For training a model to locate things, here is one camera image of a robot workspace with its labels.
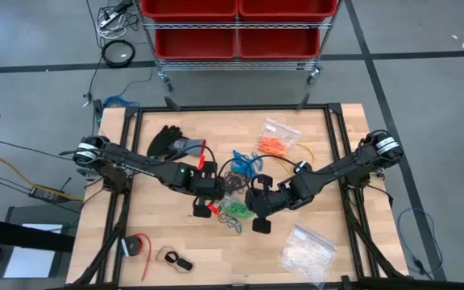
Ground clear zip bag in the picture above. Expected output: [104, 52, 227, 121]
[217, 193, 258, 223]
[257, 117, 301, 157]

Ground blue rubber bands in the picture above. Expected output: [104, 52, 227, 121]
[230, 149, 264, 180]

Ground stack of clear zip bags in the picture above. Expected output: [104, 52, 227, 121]
[276, 222, 338, 285]

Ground dark rubber bands pile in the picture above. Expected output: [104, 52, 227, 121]
[222, 171, 250, 195]

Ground loose dark rubber bands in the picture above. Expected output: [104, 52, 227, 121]
[217, 212, 237, 226]

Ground black bundle with green edge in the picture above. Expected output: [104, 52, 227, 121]
[146, 124, 207, 162]

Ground small black box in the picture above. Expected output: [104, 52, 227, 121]
[92, 98, 106, 126]

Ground black round magnifier lamp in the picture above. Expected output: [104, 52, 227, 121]
[101, 39, 136, 68]

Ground white power strip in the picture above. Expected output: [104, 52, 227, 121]
[97, 10, 121, 28]

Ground grey cart with white sheet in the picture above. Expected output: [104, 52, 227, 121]
[0, 205, 74, 290]

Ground black beam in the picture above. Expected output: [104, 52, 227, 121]
[0, 214, 76, 254]

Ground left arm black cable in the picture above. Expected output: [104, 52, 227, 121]
[163, 143, 218, 164]

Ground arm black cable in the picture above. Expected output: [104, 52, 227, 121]
[163, 143, 218, 164]
[217, 154, 302, 193]

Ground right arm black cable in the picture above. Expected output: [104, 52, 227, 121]
[217, 154, 302, 193]

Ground yellow cable coil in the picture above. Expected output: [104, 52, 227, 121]
[274, 143, 316, 175]

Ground black aluminium table frame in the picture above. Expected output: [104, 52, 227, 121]
[65, 102, 411, 290]

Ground black fin-shaped bracket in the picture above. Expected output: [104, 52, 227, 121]
[163, 95, 181, 112]
[295, 92, 312, 111]

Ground red cable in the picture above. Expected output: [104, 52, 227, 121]
[133, 232, 153, 283]

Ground chrome wire shelf rack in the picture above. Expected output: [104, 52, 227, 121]
[135, 0, 344, 93]

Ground blue cable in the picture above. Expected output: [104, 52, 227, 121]
[102, 94, 141, 109]
[396, 206, 445, 281]

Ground white coiled cable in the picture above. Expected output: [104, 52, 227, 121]
[96, 7, 131, 40]

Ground orange-yellow floor cable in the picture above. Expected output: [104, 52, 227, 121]
[0, 151, 85, 201]

